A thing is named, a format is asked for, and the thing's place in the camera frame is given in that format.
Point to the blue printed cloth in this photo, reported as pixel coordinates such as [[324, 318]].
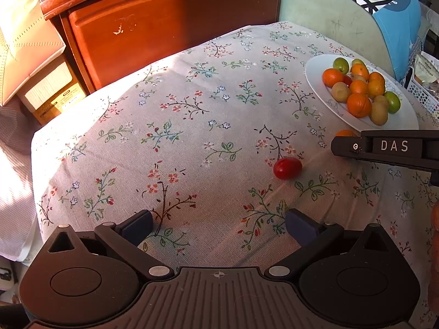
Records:
[[387, 31]]

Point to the large green lime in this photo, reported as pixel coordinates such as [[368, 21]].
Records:
[[392, 100]]

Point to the black and white object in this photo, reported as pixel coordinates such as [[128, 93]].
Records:
[[7, 274]]

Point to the white plastic basket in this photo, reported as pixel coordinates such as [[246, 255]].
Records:
[[423, 92]]

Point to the yellow and white small carton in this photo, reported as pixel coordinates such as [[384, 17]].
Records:
[[51, 92]]

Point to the white ceramic plate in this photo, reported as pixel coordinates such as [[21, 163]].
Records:
[[317, 73]]

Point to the cream paper bag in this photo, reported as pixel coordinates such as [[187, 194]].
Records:
[[24, 41]]

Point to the person's right hand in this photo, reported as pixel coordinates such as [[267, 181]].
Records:
[[436, 219]]

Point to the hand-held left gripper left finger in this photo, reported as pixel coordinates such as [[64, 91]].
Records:
[[137, 228]]

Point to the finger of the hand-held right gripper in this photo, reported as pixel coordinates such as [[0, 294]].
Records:
[[346, 145]]

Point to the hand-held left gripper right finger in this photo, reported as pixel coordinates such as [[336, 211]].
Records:
[[301, 228]]

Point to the red-brown wooden cabinet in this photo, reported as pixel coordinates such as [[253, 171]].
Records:
[[171, 17]]

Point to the pale snack packet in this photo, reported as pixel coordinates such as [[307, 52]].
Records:
[[427, 67]]

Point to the red cherry tomato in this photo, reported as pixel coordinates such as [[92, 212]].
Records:
[[347, 80], [287, 168]]

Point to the floral tablecloth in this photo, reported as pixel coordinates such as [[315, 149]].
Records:
[[205, 109]]

